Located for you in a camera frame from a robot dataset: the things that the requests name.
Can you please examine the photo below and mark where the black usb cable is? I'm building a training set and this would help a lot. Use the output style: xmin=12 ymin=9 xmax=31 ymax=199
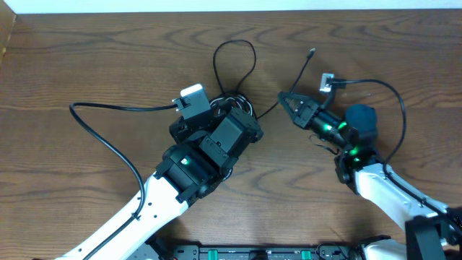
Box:
xmin=212 ymin=38 xmax=317 ymax=121

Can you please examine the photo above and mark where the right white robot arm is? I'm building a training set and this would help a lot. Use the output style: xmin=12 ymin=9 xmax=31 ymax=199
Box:
xmin=278 ymin=92 xmax=461 ymax=259

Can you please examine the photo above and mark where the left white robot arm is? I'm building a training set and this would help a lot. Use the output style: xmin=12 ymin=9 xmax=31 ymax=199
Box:
xmin=62 ymin=105 xmax=263 ymax=259

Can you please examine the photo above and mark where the left camera black cable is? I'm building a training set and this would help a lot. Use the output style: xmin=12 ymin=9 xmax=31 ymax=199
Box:
xmin=68 ymin=101 xmax=180 ymax=260

